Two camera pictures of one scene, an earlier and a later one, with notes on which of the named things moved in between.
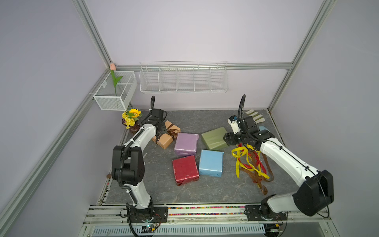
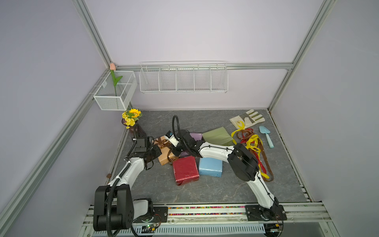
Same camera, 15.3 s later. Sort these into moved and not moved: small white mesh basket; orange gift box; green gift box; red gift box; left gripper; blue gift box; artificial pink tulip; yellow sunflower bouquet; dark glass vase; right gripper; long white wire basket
Moved: right gripper; left gripper; orange gift box
Not moved: small white mesh basket; green gift box; blue gift box; long white wire basket; dark glass vase; yellow sunflower bouquet; red gift box; artificial pink tulip
